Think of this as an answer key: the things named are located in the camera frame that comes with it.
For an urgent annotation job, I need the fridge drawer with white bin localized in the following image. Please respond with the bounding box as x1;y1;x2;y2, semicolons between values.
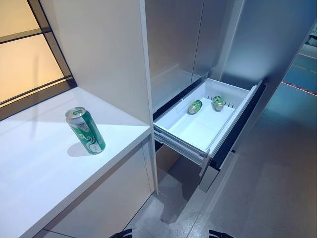
153;78;267;193

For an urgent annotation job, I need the tall green beer can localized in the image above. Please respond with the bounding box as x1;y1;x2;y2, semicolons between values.
65;106;106;155

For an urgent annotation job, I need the stainless steel fridge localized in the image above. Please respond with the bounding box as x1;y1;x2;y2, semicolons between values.
145;0;306;194

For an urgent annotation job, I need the small green drink can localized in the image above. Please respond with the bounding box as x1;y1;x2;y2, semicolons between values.
187;99;204;115
211;95;225;112

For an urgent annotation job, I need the tall white cabinet panel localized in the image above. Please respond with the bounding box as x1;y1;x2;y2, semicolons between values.
39;0;159;196

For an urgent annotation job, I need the white counter cabinet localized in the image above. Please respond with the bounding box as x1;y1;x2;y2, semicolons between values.
0;85;159;238

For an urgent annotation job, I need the black window frame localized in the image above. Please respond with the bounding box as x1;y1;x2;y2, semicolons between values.
0;0;78;122

